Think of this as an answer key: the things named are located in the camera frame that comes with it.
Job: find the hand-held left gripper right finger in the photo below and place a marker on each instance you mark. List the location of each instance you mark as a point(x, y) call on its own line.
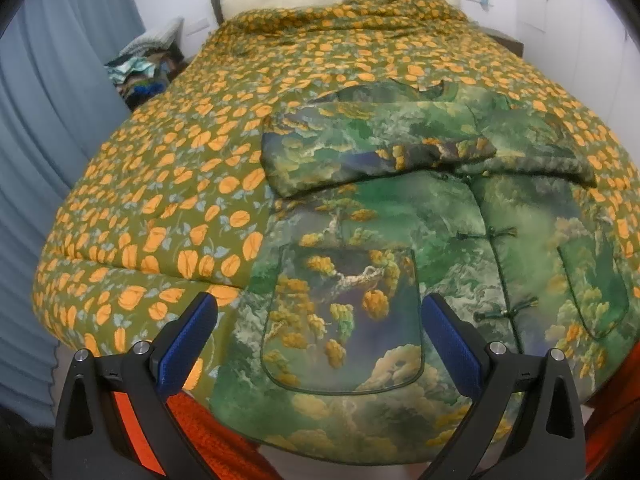
point(452, 350)

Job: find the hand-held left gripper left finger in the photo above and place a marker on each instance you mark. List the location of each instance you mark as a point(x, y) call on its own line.
point(180, 350)

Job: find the green landscape print padded jacket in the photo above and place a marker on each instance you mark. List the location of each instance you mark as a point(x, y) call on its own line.
point(350, 220)

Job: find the pile of mixed clothes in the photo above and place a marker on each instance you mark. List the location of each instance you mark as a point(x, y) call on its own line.
point(142, 77)

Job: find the person's orange pants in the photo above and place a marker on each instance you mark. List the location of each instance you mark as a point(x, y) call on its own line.
point(210, 435)

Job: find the olive quilt with orange flowers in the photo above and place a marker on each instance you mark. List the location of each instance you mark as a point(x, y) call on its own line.
point(175, 160)

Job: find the blue curtain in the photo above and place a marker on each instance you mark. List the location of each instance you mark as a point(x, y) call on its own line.
point(50, 110)

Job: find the grey white knitted cloth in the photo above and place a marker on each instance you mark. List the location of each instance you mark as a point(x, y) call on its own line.
point(155, 37)

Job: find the dark wooden nightstand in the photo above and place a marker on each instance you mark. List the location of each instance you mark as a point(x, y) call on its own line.
point(507, 40)

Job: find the white wall socket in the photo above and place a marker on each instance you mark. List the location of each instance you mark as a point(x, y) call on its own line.
point(197, 26)

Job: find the dark wooden bed frame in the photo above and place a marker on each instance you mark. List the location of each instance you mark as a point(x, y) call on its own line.
point(216, 10)

